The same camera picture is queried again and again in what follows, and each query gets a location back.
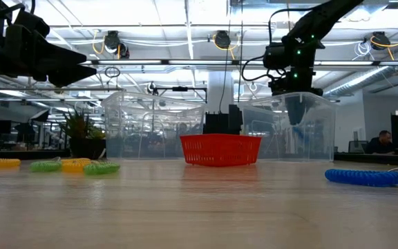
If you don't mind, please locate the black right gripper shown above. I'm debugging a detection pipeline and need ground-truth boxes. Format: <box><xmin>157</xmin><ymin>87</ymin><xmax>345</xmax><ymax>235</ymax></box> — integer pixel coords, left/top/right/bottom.
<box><xmin>269</xmin><ymin>68</ymin><xmax>324</xmax><ymax>126</ymax></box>

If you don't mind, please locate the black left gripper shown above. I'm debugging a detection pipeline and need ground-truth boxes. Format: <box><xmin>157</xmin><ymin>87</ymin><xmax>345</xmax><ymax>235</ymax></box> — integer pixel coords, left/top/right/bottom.
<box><xmin>5</xmin><ymin>9</ymin><xmax>97</xmax><ymax>88</ymax></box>

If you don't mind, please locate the blue spring coil keychain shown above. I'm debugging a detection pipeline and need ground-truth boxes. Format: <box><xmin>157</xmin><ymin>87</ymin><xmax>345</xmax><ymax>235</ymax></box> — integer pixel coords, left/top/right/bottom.
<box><xmin>324</xmin><ymin>167</ymin><xmax>398</xmax><ymax>188</ymax></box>
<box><xmin>291</xmin><ymin>126</ymin><xmax>306</xmax><ymax>143</ymax></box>

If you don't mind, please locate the green spring coil keychain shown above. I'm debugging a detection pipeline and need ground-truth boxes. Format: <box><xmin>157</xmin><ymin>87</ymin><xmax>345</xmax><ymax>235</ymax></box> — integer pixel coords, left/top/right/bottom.
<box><xmin>83</xmin><ymin>162</ymin><xmax>121</xmax><ymax>176</ymax></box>
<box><xmin>30</xmin><ymin>160</ymin><xmax>63</xmax><ymax>173</ymax></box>

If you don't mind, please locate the clear plastic storage bin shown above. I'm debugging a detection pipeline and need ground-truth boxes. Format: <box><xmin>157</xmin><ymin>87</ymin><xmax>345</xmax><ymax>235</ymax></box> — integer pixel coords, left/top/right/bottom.
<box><xmin>101</xmin><ymin>90</ymin><xmax>207</xmax><ymax>160</ymax></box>
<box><xmin>237</xmin><ymin>91</ymin><xmax>337</xmax><ymax>163</ymax></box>

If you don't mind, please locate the black perforated computer case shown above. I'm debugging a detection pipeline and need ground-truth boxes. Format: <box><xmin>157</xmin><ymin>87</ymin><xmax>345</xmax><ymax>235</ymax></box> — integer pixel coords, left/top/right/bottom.
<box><xmin>202</xmin><ymin>104</ymin><xmax>244</xmax><ymax>136</ymax></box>

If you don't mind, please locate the small potted green plant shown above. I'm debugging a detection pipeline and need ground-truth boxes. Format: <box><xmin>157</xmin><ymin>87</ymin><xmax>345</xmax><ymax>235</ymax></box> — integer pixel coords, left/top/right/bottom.
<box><xmin>59</xmin><ymin>109</ymin><xmax>107</xmax><ymax>160</ymax></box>

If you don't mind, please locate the red plastic mesh basket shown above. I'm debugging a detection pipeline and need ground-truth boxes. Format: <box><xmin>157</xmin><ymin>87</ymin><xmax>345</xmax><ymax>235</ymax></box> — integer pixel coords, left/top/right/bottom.
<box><xmin>180</xmin><ymin>133</ymin><xmax>263</xmax><ymax>167</ymax></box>

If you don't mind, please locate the person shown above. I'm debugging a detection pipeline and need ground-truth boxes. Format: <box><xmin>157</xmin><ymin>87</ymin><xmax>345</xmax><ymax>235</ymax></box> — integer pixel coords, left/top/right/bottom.
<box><xmin>364</xmin><ymin>129</ymin><xmax>397</xmax><ymax>155</ymax></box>

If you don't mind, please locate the dark computer monitor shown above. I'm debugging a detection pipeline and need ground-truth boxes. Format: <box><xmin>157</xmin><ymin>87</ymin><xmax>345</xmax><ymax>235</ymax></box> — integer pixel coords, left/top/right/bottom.
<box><xmin>390</xmin><ymin>113</ymin><xmax>398</xmax><ymax>149</ymax></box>

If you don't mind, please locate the black ceiling cable reel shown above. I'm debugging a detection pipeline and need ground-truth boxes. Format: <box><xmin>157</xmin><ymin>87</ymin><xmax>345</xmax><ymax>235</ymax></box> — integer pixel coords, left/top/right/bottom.
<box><xmin>103</xmin><ymin>30</ymin><xmax>131</xmax><ymax>59</ymax></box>
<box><xmin>214</xmin><ymin>30</ymin><xmax>232</xmax><ymax>50</ymax></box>
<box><xmin>370</xmin><ymin>30</ymin><xmax>387</xmax><ymax>51</ymax></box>

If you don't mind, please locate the silver ventilation duct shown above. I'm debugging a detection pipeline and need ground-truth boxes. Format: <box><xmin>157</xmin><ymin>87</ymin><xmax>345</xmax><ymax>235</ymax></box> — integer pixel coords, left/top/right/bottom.
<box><xmin>323</xmin><ymin>65</ymin><xmax>398</xmax><ymax>98</ymax></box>

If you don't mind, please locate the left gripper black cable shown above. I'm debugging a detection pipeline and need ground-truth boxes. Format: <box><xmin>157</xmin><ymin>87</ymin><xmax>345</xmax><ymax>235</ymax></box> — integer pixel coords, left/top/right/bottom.
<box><xmin>0</xmin><ymin>0</ymin><xmax>37</xmax><ymax>27</ymax></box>

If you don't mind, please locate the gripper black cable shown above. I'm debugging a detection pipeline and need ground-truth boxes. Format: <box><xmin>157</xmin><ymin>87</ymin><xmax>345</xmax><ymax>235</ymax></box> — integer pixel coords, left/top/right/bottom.
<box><xmin>0</xmin><ymin>0</ymin><xmax>37</xmax><ymax>27</ymax></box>
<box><xmin>241</xmin><ymin>7</ymin><xmax>319</xmax><ymax>83</ymax></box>

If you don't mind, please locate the black hanging cable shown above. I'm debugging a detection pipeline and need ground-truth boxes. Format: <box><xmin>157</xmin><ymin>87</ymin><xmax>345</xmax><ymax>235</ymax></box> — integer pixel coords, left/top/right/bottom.
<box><xmin>218</xmin><ymin>0</ymin><xmax>233</xmax><ymax>113</ymax></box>

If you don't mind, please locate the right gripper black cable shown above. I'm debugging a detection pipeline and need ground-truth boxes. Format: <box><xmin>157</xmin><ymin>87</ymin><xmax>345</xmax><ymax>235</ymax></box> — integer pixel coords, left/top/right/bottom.
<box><xmin>241</xmin><ymin>7</ymin><xmax>319</xmax><ymax>83</ymax></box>

